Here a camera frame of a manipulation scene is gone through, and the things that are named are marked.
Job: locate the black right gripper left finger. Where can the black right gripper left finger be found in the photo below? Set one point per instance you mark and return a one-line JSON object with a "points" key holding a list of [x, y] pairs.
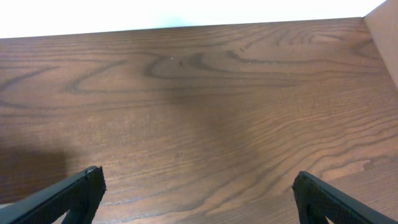
{"points": [[77, 198]]}

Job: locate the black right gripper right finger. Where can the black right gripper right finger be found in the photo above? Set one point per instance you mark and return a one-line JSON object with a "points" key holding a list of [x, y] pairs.
{"points": [[320, 203]]}

